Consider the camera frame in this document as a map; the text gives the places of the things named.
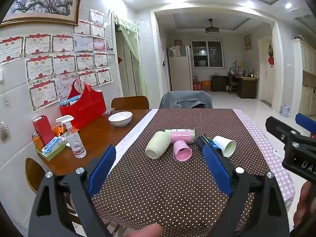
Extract person's right hand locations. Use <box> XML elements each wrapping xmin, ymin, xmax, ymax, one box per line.
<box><xmin>293</xmin><ymin>181</ymin><xmax>316</xmax><ymax>228</ymax></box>

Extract light green curtain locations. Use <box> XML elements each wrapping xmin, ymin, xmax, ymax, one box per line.
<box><xmin>113</xmin><ymin>12</ymin><xmax>147</xmax><ymax>97</ymax></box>

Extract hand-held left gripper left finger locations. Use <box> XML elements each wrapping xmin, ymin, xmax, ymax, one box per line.
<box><xmin>28</xmin><ymin>145</ymin><xmax>116</xmax><ymax>237</ymax></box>

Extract ceiling fan lamp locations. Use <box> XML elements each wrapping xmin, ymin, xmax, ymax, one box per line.
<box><xmin>205</xmin><ymin>18</ymin><xmax>220</xmax><ymax>35</ymax></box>

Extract light green cup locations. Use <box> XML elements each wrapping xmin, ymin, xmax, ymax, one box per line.
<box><xmin>145</xmin><ymin>131</ymin><xmax>172</xmax><ymax>160</ymax></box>

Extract orange can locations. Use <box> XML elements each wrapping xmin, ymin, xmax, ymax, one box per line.
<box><xmin>31</xmin><ymin>133</ymin><xmax>45</xmax><ymax>151</ymax></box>

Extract white cabinet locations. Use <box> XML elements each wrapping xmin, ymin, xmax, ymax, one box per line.
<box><xmin>292</xmin><ymin>38</ymin><xmax>316</xmax><ymax>115</ymax></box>

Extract pink checkered tablecloth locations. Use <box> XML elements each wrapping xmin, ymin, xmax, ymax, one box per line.
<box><xmin>233</xmin><ymin>109</ymin><xmax>296</xmax><ymax>216</ymax></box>

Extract red bag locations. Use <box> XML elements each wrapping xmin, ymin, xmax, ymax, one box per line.
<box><xmin>60</xmin><ymin>79</ymin><xmax>107</xmax><ymax>130</ymax></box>

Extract window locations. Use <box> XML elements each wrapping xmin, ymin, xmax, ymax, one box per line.
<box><xmin>191</xmin><ymin>39</ymin><xmax>225</xmax><ymax>68</ymax></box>

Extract person's left hand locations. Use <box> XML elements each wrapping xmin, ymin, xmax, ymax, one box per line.
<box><xmin>125</xmin><ymin>223</ymin><xmax>163</xmax><ymax>237</ymax></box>

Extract white bowl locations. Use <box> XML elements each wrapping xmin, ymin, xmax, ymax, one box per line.
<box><xmin>108</xmin><ymin>111</ymin><xmax>133</xmax><ymax>127</ymax></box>

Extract wooden chair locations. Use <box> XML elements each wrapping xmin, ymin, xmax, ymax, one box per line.
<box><xmin>111</xmin><ymin>95</ymin><xmax>150</xmax><ymax>110</ymax></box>
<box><xmin>24</xmin><ymin>157</ymin><xmax>54</xmax><ymax>194</ymax></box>

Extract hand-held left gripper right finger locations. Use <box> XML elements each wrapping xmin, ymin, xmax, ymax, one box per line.
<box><xmin>202</xmin><ymin>143</ymin><xmax>290</xmax><ymax>237</ymax></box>

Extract brown dotted tablecloth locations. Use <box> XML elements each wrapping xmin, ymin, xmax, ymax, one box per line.
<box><xmin>91</xmin><ymin>108</ymin><xmax>272</xmax><ymax>232</ymax></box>

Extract pink and white tall cup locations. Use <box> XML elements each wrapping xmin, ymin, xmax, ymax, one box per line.
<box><xmin>165</xmin><ymin>128</ymin><xmax>195</xmax><ymax>145</ymax></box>

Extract dark printed cup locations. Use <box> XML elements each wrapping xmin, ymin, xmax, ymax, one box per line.
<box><xmin>196</xmin><ymin>134</ymin><xmax>223</xmax><ymax>153</ymax></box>

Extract grey jacket on chair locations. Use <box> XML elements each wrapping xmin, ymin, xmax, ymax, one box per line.
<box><xmin>161</xmin><ymin>90</ymin><xmax>213</xmax><ymax>109</ymax></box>

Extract white refrigerator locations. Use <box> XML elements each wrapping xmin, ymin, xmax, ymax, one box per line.
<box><xmin>167</xmin><ymin>45</ymin><xmax>194</xmax><ymax>92</ymax></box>

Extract blue bin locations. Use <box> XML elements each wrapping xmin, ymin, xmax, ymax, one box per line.
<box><xmin>281</xmin><ymin>103</ymin><xmax>291</xmax><ymax>118</ymax></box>

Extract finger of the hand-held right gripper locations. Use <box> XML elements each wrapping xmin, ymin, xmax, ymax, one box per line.
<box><xmin>265</xmin><ymin>116</ymin><xmax>300</xmax><ymax>142</ymax></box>
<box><xmin>295</xmin><ymin>113</ymin><xmax>316</xmax><ymax>137</ymax></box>

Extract green tray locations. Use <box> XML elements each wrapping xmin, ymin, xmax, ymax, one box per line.
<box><xmin>35</xmin><ymin>134</ymin><xmax>69</xmax><ymax>161</ymax></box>

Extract dark desk chair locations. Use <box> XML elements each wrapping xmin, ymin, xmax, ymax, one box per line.
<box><xmin>227</xmin><ymin>73</ymin><xmax>239</xmax><ymax>94</ymax></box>

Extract dark wooden desk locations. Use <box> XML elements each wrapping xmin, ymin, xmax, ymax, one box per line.
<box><xmin>211</xmin><ymin>75</ymin><xmax>260</xmax><ymax>99</ymax></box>

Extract wooden table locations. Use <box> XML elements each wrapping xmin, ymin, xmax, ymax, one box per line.
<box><xmin>37</xmin><ymin>109</ymin><xmax>151</xmax><ymax>176</ymax></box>

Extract clear spray bottle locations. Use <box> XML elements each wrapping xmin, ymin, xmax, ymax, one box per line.
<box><xmin>55</xmin><ymin>115</ymin><xmax>87</xmax><ymax>159</ymax></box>

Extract white door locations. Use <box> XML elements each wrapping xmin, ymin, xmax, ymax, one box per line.
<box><xmin>258</xmin><ymin>36</ymin><xmax>275</xmax><ymax>105</ymax></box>

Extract blue and white packet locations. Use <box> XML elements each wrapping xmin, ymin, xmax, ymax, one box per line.
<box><xmin>41</xmin><ymin>136</ymin><xmax>65</xmax><ymax>154</ymax></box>

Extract group of wall certificates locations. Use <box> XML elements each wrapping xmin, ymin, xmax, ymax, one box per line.
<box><xmin>0</xmin><ymin>8</ymin><xmax>114</xmax><ymax>112</ymax></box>

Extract orange snack packets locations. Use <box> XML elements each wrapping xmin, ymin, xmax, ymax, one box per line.
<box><xmin>52</xmin><ymin>125</ymin><xmax>67</xmax><ymax>137</ymax></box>

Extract framed blossom painting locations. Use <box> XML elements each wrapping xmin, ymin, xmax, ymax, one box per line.
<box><xmin>0</xmin><ymin>0</ymin><xmax>84</xmax><ymax>28</ymax></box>

